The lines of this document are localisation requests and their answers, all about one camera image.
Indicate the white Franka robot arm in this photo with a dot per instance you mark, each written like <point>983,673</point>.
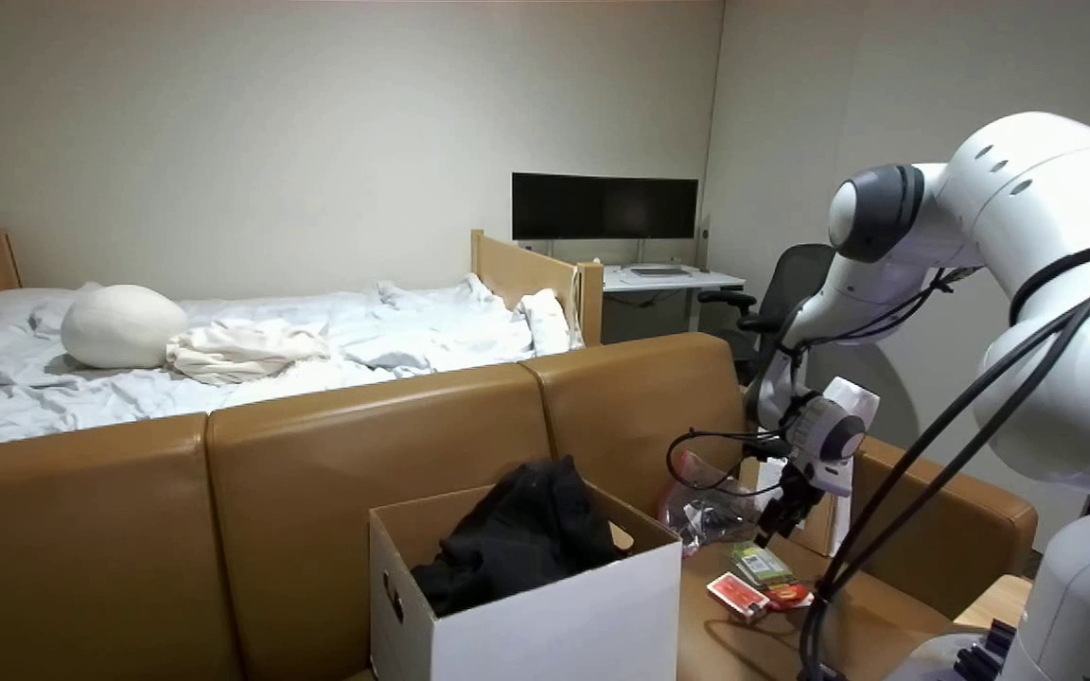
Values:
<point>1050,317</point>

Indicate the clear plastic packet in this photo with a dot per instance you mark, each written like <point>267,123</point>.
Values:
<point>703,514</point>

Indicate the crumpled white garment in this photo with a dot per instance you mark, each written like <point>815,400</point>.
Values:
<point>243,350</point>

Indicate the small red orange item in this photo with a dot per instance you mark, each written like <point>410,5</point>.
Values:
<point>794,591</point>

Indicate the black keyboard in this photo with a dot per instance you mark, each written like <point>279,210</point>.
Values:
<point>661,270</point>

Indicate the black cloth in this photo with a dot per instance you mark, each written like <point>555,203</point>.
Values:
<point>521,533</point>

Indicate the flat white pillow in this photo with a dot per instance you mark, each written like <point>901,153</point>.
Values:
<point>3,308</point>

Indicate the tan leather sofa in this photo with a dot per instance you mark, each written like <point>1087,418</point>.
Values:
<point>292,506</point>

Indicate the light wooden board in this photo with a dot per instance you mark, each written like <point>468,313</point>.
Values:
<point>994,604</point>

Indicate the red playing card box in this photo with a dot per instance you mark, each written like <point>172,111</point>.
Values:
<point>741,596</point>

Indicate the white desk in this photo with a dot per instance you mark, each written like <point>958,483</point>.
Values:
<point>661,295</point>

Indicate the white paper booklet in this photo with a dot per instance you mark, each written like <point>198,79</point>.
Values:
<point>842,525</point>

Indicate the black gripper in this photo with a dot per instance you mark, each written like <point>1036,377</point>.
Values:
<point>796,499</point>

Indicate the round white cushion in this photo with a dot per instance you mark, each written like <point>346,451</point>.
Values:
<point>124,328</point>

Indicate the white cardboard storage box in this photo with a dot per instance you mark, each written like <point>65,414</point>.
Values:
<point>547,631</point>

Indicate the black computer monitor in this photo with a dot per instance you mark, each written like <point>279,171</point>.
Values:
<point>605,207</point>

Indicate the black office chair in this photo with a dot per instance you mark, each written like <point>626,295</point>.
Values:
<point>794,284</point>

